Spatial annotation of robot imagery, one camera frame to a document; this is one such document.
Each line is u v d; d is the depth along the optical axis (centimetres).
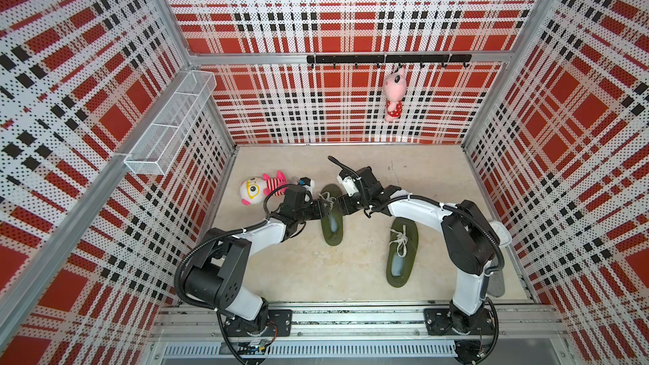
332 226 91
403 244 82
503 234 89
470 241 49
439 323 73
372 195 72
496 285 78
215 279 44
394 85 91
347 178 82
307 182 84
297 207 73
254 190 96
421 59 88
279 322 74
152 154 69
